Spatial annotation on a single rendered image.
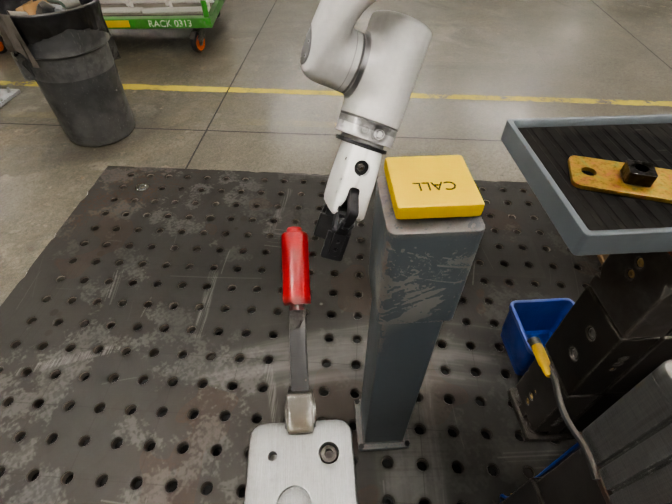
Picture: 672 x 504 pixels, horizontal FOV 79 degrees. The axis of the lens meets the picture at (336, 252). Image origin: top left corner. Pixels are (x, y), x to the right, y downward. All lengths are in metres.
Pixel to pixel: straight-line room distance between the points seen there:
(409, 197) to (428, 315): 0.12
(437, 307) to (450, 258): 0.06
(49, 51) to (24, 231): 0.88
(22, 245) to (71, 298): 1.41
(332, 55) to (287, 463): 0.43
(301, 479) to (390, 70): 0.46
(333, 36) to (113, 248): 0.67
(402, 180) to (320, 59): 0.28
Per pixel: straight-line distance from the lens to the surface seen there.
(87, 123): 2.78
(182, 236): 0.97
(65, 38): 2.57
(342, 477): 0.29
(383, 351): 0.42
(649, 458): 0.36
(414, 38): 0.58
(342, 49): 0.54
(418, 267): 0.32
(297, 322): 0.29
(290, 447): 0.29
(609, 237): 0.30
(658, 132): 0.44
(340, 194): 0.56
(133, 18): 3.94
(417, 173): 0.31
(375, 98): 0.56
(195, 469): 0.69
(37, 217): 2.47
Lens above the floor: 1.34
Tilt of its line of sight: 47 degrees down
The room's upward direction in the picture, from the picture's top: straight up
